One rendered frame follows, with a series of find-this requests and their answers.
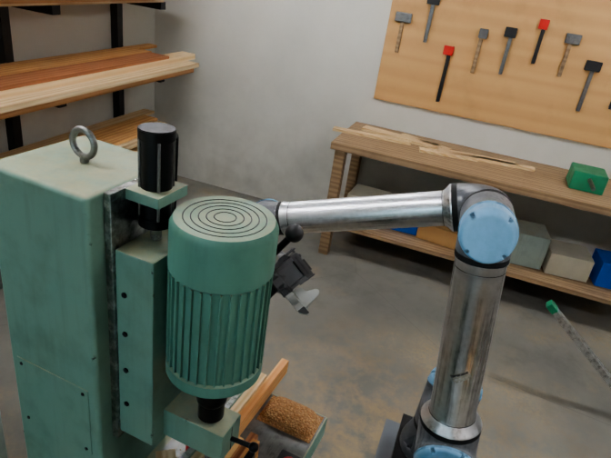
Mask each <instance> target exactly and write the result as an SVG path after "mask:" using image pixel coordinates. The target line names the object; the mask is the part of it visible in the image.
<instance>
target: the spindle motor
mask: <svg viewBox="0 0 611 458"><path fill-rule="evenodd" d="M278 236H279V226H278V223H277V220H276V219H275V216H274V215H273V214H272V213H271V212H270V211H269V210H268V209H266V208H265V207H263V206H262V205H261V204H257V203H254V202H252V201H248V200H246V199H241V198H236V197H230V196H206V197H199V198H195V199H192V200H189V201H186V202H184V203H182V204H180V205H179V206H177V208H176V209H175V210H174V211H173V213H172V214H171V216H170V218H169V221H168V255H167V266H168V267H167V305H166V348H165V370H166V374H167V376H168V378H169V380H170V381H171V382H172V384H173V385H174V386H175V387H177V388H178V389H180V390H181V391H183V392H185V393H188V394H190V395H193V396H195V397H200V398H205V399H222V398H227V397H232V396H235V395H238V394H240V393H243V392H244V391H246V390H248V389H249V388H250V387H251V386H253V385H254V384H255V382H256V381H257V379H258V378H259V376H260V374H261V371H262V364H263V356H264V349H265V335H266V327H267V320H268V313H269V305H270V298H271V291H272V283H273V277H274V270H275V257H276V249H277V242H278Z"/></svg>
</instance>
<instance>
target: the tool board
mask: <svg viewBox="0 0 611 458"><path fill-rule="evenodd" d="M374 98H375V99H379V100H384V101H388V102H392V103H397V104H401V105H409V106H413V107H418V108H422V109H426V110H431V111H435V112H439V113H444V114H448V115H456V116H460V117H464V118H469V119H474V120H477V121H482V122H487V123H490V124H499V125H502V126H507V127H512V128H515V129H520V130H525V131H528V132H533V133H538V134H545V135H550V136H554V137H558V138H563V139H567V140H571V141H576V142H580V143H584V144H592V145H596V146H601V147H605V148H610V149H611V0H393V1H392V5H391V10H390V15H389V19H388V25H387V29H386V38H385V43H384V48H383V53H382V57H381V62H380V67H379V72H378V77H377V81H376V90H375V95H374Z"/></svg>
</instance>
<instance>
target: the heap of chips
mask: <svg viewBox="0 0 611 458"><path fill-rule="evenodd" d="M256 419H257V420H259V421H261V422H263V423H266V424H268V425H270V426H273V427H275V428H276V429H278V430H280V431H282V432H285V433H288V434H290V435H292V436H294V437H296V438H298V439H300V440H302V441H304V442H306V443H310V442H311V440H312V438H313V436H314V435H315V433H316V430H317V429H318V427H319V425H320V423H321V422H322V421H323V419H324V417H322V416H319V415H317V414H316V413H315V412H314V411H313V410H312V409H310V408H308V407H306V406H304V405H302V404H300V403H297V402H295V401H292V400H290V399H288V398H285V397H282V396H277V397H276V396H274V395H273V397H272V398H271V399H270V401H269V402H268V403H267V405H266V406H265V408H264V409H263V411H262V412H261V413H260V414H259V415H258V416H257V418H256Z"/></svg>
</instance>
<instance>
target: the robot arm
mask: <svg viewBox="0 0 611 458"><path fill-rule="evenodd" d="M256 203H257V204H261V205H262V206H263V207H265V208H266V209H268V210H269V211H270V212H271V213H272V214H273V215H274V216H275V219H276V220H277V223H278V226H279V235H285V229H286V228H287V227H288V226H289V225H290V224H299V225H300V226H301V227H302V228H303V230H304V233H322V232H339V231H356V230H374V229H392V228H409V227H427V226H446V227H448V228H449V229H450V230H451V231H453V232H457V238H456V249H455V261H454V267H453V272H452V278H451V283H450V288H449V294H448V299H447V305H446V315H445V320H444V326H443V332H442V336H441V342H440V347H439V353H438V358H437V364H436V367H435V368H434V369H433V370H432V371H431V373H430V375H429V376H428V377H427V382H426V386H425V389H424V391H423V394H422V396H421V399H420V402H419V405H418V406H417V409H416V414H415V416H414V417H413V418H412V419H411V420H410V421H409V422H408V423H407V424H406V425H405V426H404V428H403V429H402V432H401V434H400V438H399V442H400V446H401V449H402V451H403V453H404V454H405V456H406V457H407V458H476V453H477V447H478V443H479V439H480V434H481V430H482V420H481V418H480V416H479V414H478V413H477V412H476V410H477V406H478V405H479V402H480V400H481V399H482V394H483V387H482V384H483V380H484V376H485V371H486V364H487V359H488V355H489V350H490V346H491V342H492V337H493V333H494V329H495V324H496V317H497V312H498V307H499V304H500V299H501V294H502V290H503V286H504V281H505V277H506V269H507V267H508V266H509V263H510V258H511V254H512V252H513V251H514V249H515V247H516V244H517V241H518V237H519V226H518V222H517V220H516V215H515V208H514V205H513V203H512V201H511V200H510V198H509V197H508V196H507V195H506V194H505V193H504V192H502V191H501V190H499V189H497V188H494V187H493V186H489V185H485V184H473V183H456V184H450V185H449V186H448V187H447V188H446V189H445V190H443V191H432V192H419V193H406V194H382V195H370V196H358V197H345V198H333V199H320V200H308V201H295V202H286V201H284V202H278V201H277V200H274V199H269V198H267V199H263V200H260V201H258V202H256ZM291 252H293V253H292V254H291V255H289V254H290V253H291ZM311 270H312V268H311V267H310V266H309V264H308V263H307V262H306V260H305V259H303V258H302V257H301V254H298V253H296V252H295V248H291V249H290V250H289V251H288V252H286V253H284V252H283V251H281V252H280V253H279V254H278V255H277V256H276V257H275V270H274V277H273V283H272V291H271V297H272V296H273V295H275V294H276V293H279V294H281V295H282V296H283V297H284V298H285V297H286V299H287V300H288V301H289V302H290V304H291V305H293V306H294V307H295V309H296V310H297V311H298V312H299V313H300V314H304V315H309V314H310V313H309V312H308V311H307V308H308V307H309V305H310V304H311V303H312V302H313V301H314V300H315V299H316V298H317V296H318V295H319V290H318V289H313V290H310V291H305V290H304V289H302V288H296V287H297V286H298V285H301V284H303V283H304V282H305V281H307V280H309V279H310V278H311V277H312V276H314V275H315V274H314V273H312V271H311ZM295 288H296V289H295ZM296 295H297V297H298V298H299V299H297V298H296Z"/></svg>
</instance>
